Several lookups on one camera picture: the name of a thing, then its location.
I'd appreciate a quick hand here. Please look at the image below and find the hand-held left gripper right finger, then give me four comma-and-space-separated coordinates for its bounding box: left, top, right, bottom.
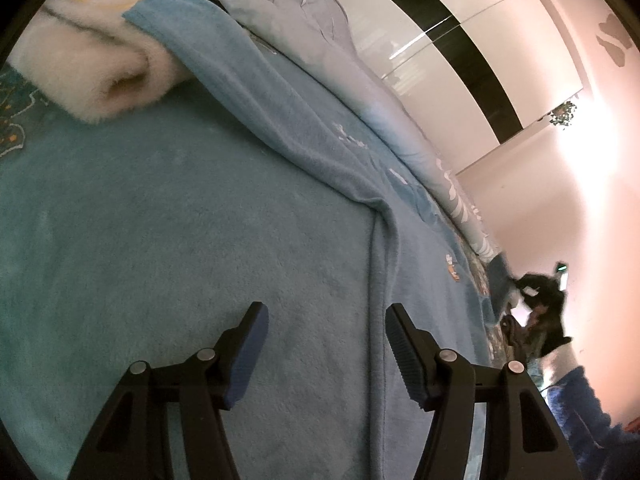
385, 303, 583, 480

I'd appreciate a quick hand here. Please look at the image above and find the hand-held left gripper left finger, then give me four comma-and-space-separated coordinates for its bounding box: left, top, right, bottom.
67, 301, 270, 480

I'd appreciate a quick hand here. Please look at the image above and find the blue fleece garment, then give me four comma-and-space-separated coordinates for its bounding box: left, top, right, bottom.
0, 0, 506, 480

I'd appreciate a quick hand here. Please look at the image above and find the pale pink fleece garment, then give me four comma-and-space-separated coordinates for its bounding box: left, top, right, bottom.
7, 0, 193, 123

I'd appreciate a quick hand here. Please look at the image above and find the hanging green plant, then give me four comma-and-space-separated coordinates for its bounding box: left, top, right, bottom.
547, 100, 578, 128

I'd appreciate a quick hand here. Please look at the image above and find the white wardrobe with black stripe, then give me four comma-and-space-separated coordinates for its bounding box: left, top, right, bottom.
305, 0, 586, 176

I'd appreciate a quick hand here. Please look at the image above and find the dark floral bed sheet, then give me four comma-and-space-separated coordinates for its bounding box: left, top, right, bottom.
0, 0, 516, 371

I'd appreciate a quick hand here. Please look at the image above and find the daisy print quilt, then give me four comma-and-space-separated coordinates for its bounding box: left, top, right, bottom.
202, 0, 496, 261

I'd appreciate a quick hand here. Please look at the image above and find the butterfly wall sticker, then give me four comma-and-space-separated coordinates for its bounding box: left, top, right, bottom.
595, 10, 633, 68

